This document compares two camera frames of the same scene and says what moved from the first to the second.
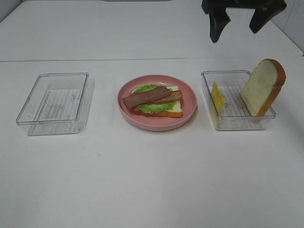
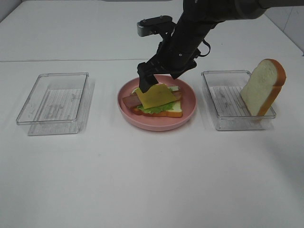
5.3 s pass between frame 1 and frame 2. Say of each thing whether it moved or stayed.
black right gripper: moved
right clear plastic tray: stayed
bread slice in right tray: stayed
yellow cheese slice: moved
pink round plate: stayed
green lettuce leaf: stayed
